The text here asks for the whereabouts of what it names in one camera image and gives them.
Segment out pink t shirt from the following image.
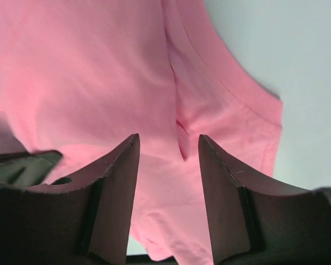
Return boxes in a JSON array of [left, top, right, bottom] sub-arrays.
[[0, 1, 282, 264]]

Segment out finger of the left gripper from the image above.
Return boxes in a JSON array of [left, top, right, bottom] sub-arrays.
[[0, 150, 62, 185]]

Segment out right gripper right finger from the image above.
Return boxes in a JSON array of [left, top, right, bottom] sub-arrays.
[[198, 135, 331, 264]]

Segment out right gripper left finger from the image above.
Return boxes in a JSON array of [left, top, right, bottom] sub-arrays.
[[0, 134, 140, 264]]

